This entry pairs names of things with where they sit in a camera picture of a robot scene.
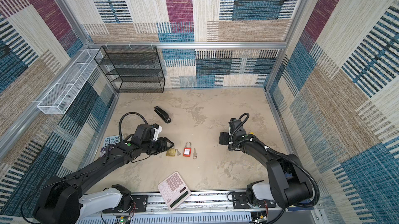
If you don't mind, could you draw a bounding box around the white wire mesh basket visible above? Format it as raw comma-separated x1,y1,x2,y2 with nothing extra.
37,49,98,115

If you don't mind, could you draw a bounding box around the brass padlock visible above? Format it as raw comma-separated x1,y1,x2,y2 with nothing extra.
166,147,176,157

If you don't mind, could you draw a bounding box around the pink calculator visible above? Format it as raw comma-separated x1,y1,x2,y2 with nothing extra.
158,172,191,211

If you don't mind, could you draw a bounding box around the colourful paperback book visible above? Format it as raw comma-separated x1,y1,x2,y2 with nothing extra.
99,135,121,158

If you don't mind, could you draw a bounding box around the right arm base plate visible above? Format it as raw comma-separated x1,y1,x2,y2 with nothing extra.
227,191,277,209

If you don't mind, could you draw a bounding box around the red padlock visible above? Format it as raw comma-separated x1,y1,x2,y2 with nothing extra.
183,142,192,157

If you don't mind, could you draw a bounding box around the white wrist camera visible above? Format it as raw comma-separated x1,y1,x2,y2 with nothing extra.
229,118,242,134
152,124,162,141

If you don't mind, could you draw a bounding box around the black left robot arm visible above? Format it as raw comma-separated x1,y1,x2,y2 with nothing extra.
33,120,174,224

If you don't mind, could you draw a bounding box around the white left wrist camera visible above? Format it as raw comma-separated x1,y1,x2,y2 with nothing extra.
152,124,162,141

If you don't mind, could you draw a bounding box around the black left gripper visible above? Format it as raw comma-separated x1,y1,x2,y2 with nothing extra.
141,136,175,154

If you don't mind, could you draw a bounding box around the aluminium mounting rail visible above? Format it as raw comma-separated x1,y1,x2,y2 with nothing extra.
52,188,291,215

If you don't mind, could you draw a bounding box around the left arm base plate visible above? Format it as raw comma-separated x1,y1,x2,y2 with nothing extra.
127,195,149,215

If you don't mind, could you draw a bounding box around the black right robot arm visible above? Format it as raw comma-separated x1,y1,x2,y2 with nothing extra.
219,113,320,208

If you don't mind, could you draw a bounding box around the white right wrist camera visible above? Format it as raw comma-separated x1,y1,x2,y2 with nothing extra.
229,118,242,134

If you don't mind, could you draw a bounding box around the black wire shelf rack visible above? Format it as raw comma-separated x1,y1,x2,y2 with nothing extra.
94,45,166,93

